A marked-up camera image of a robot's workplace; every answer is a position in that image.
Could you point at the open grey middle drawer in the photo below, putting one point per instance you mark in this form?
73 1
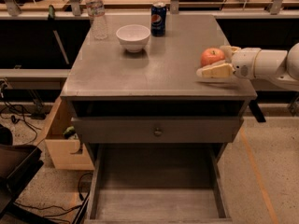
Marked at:
156 184

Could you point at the red apple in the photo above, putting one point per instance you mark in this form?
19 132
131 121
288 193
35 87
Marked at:
211 55

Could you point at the clear plastic water bottle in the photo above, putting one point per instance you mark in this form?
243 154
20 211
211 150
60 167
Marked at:
96 13

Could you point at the black tray stand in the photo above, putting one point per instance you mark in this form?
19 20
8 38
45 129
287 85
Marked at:
18 165

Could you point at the closed top drawer with knob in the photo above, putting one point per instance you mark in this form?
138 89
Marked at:
157 130

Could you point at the blue pepsi can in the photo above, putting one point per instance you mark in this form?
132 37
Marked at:
158 18

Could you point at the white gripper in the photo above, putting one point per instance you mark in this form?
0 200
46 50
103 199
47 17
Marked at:
245 62

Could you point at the light wooden box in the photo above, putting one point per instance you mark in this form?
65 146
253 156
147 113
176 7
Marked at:
65 153

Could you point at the grey wooden drawer cabinet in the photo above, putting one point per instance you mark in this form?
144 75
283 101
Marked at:
160 81

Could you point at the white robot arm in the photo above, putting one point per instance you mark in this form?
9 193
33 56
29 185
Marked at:
279 67

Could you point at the green handled tool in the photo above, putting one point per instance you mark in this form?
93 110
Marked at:
51 15

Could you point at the white ceramic bowl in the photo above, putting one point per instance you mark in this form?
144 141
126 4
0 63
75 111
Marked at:
133 37

